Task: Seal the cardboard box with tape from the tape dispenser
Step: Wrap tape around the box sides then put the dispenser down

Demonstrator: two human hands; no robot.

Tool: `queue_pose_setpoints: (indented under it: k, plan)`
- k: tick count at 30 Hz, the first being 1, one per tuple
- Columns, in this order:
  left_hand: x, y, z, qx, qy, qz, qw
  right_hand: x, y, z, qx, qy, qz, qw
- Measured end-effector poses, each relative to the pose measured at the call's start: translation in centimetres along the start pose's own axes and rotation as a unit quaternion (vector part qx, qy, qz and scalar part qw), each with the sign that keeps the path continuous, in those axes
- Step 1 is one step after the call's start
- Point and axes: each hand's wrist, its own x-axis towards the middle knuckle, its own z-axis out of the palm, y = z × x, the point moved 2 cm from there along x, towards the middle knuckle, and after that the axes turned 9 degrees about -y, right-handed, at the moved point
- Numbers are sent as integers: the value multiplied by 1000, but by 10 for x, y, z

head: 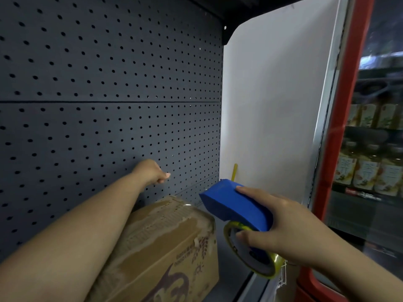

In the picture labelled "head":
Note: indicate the person's right hand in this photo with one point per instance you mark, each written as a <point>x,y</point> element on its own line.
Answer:
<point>292,232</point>

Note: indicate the person's left hand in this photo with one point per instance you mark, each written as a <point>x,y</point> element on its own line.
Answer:
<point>151,172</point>

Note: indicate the blue tape dispenser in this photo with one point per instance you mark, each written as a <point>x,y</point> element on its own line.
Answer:
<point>233,207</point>

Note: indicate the printed brown cardboard box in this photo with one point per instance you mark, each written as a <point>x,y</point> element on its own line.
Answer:
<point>157,242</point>

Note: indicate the person's left forearm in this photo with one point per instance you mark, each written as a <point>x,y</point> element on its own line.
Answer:
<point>69,248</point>

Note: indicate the grey pegboard back panel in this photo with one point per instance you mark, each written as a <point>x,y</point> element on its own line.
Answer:
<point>94,122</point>

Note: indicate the yellow stick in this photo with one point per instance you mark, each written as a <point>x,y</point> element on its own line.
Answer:
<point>234,172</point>

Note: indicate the rows of drink bottles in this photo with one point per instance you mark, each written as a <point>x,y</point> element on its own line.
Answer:
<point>365,172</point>

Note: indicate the red glass-door drinks fridge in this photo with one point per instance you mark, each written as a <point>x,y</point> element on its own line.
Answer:
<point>341,106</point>

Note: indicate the dark grey upper shelf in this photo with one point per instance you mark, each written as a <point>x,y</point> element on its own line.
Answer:
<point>252,6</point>

